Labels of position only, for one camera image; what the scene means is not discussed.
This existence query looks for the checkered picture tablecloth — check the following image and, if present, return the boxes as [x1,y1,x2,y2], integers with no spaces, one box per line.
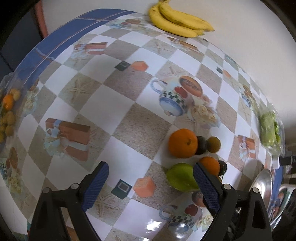
[1,9,273,240]

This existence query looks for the dark plum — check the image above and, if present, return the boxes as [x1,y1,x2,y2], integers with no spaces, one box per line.
[195,136,207,155]
[218,160,227,176]

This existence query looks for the green mango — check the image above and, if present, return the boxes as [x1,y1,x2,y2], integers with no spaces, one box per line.
[166,163,200,192]

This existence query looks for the black charger on white base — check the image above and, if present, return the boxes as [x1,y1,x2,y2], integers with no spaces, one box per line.
[272,155,295,170]

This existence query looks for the clear box of longans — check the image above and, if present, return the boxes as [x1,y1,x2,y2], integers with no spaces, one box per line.
[0,76,24,151]

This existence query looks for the brown longan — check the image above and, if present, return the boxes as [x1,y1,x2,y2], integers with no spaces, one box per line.
[206,137,221,153]

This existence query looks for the yellow banana bunch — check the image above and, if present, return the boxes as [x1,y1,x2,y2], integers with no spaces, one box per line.
[148,1,214,38]

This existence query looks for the silver metal bowl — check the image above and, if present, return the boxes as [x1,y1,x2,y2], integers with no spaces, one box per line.
[249,169,273,210]

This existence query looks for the clear box of green fruits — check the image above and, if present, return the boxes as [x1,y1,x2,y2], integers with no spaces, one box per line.
[258,103,285,157]

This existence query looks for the orange tangerine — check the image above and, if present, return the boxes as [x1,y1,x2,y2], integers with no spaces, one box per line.
[199,157,220,176]
[168,128,198,159]

